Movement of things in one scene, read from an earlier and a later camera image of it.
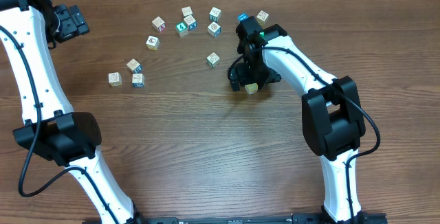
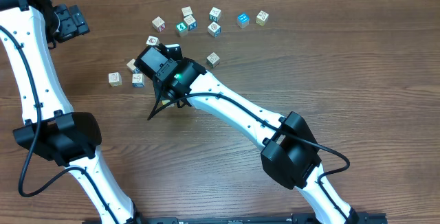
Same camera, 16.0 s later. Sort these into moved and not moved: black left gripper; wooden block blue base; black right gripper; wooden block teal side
Moved: black right gripper
Not moved: black left gripper; wooden block teal side; wooden block blue base
